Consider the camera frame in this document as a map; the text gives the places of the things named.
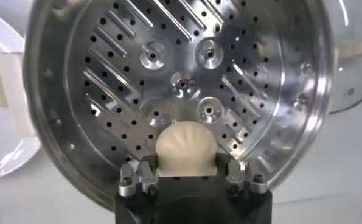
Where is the white round plate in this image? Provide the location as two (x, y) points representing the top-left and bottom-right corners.
(0, 7), (41, 181)

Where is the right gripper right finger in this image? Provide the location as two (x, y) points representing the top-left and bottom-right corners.
(216, 153), (268, 195)

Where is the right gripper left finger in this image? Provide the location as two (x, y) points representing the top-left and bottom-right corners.
(118, 154), (160, 197)

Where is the stainless steel steamer basket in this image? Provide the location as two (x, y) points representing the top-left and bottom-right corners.
(0, 0), (339, 212)

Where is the round glass pot lid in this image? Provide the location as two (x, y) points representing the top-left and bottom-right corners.
(322, 0), (362, 115)

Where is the white steamed baozi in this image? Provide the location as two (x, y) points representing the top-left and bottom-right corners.
(155, 120), (218, 177)

